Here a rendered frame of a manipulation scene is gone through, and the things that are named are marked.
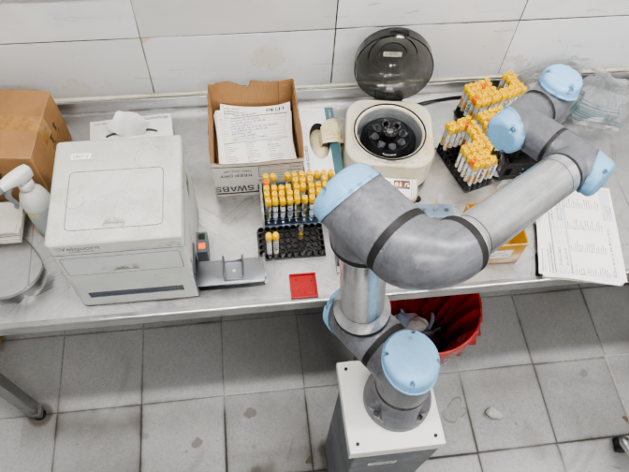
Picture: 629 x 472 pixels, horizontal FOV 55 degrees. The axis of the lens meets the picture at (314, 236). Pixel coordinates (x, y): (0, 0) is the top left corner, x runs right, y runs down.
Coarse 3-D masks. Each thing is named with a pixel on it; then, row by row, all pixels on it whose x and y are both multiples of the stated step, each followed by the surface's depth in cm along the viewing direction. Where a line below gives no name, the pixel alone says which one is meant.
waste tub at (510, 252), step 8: (520, 232) 155; (512, 240) 161; (520, 240) 156; (528, 240) 152; (504, 248) 153; (512, 248) 153; (520, 248) 154; (496, 256) 156; (504, 256) 156; (512, 256) 157
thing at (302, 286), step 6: (294, 276) 155; (300, 276) 155; (306, 276) 155; (312, 276) 155; (294, 282) 154; (300, 282) 154; (306, 282) 155; (312, 282) 155; (294, 288) 154; (300, 288) 154; (306, 288) 154; (312, 288) 154; (294, 294) 153; (300, 294) 153; (306, 294) 153; (312, 294) 153
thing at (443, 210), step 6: (420, 204) 156; (426, 204) 156; (432, 204) 156; (438, 204) 157; (444, 204) 157; (450, 204) 157; (426, 210) 156; (432, 210) 156; (438, 210) 156; (444, 210) 156; (450, 210) 156; (432, 216) 155; (438, 216) 155; (444, 216) 155
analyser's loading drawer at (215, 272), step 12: (204, 264) 152; (216, 264) 152; (228, 264) 152; (240, 264) 152; (252, 264) 152; (264, 264) 150; (204, 276) 150; (216, 276) 150; (228, 276) 150; (240, 276) 150; (252, 276) 151; (264, 276) 151
